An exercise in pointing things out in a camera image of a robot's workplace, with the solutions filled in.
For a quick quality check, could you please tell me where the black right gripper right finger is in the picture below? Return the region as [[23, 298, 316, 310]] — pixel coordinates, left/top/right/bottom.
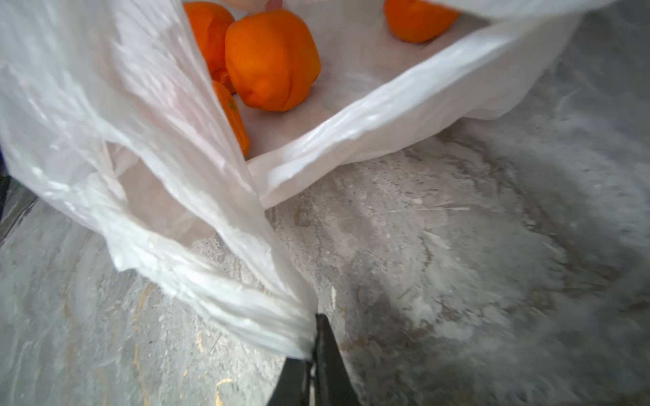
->
[[313, 314, 362, 406]]

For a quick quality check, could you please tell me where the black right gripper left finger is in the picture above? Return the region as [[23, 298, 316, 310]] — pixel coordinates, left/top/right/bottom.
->
[[267, 358, 311, 406]]

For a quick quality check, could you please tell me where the orange fruit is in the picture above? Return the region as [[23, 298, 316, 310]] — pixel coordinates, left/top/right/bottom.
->
[[384, 0, 460, 43], [183, 1, 235, 94], [225, 9, 322, 112], [213, 81, 251, 157]]

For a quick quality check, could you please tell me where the white printed plastic bag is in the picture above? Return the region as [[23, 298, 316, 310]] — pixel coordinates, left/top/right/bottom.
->
[[1, 1, 601, 359]]

